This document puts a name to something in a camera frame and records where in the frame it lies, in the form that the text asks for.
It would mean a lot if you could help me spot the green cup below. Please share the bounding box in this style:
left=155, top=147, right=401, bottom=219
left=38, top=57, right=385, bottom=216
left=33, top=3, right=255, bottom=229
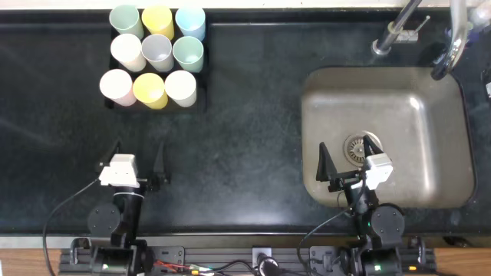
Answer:
left=108, top=3, right=145, bottom=41
left=172, top=35, right=205, bottom=74

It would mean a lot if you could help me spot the steel tap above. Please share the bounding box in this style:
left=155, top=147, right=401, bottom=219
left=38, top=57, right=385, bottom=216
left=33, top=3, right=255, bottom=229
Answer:
left=370, top=0, right=476, bottom=82

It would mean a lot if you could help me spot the blue soap bottle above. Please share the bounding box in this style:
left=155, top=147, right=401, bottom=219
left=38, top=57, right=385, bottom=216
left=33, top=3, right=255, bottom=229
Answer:
left=443, top=0, right=491, bottom=45

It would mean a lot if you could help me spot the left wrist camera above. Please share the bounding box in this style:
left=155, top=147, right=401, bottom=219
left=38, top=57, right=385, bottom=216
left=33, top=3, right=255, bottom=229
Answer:
left=98, top=153, right=140, bottom=189

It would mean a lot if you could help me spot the steel sink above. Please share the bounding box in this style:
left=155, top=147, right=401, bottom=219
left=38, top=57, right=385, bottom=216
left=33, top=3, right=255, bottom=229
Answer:
left=301, top=65, right=477, bottom=211

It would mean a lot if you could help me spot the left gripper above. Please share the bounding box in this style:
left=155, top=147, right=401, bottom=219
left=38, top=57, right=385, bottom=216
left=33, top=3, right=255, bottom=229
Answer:
left=95, top=137, right=170, bottom=197

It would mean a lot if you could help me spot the black cable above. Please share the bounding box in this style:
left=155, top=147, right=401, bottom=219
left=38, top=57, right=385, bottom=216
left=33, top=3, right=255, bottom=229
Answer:
left=41, top=178, right=101, bottom=276
left=297, top=179, right=367, bottom=276

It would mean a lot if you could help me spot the blue cup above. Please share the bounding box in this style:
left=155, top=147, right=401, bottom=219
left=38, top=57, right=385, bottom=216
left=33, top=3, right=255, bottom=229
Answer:
left=174, top=5, right=207, bottom=42

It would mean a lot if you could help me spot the grey cup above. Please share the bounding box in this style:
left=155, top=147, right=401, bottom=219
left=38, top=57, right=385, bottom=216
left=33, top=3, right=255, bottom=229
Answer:
left=140, top=33, right=176, bottom=73

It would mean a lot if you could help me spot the white cup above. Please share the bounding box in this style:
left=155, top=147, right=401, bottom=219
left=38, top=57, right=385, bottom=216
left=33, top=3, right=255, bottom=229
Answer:
left=163, top=69, right=198, bottom=108
left=110, top=33, right=147, bottom=73

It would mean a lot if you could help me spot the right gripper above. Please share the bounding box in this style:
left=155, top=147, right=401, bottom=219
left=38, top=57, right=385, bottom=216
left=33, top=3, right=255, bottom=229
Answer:
left=316, top=134, right=385, bottom=192

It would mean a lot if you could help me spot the mounting rail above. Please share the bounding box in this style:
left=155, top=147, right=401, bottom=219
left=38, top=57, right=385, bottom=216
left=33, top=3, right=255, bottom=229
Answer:
left=57, top=237, right=438, bottom=276

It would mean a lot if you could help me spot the pink cup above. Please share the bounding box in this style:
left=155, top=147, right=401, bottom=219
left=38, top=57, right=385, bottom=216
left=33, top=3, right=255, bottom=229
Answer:
left=98, top=68, right=138, bottom=107

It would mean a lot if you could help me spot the yellow cup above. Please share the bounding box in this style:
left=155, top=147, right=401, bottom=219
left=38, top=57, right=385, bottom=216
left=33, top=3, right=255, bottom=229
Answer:
left=132, top=72, right=169, bottom=110
left=140, top=4, right=176, bottom=41

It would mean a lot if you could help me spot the black tray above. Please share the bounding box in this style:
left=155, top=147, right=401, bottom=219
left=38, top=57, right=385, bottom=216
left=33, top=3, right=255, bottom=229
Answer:
left=103, top=21, right=211, bottom=115

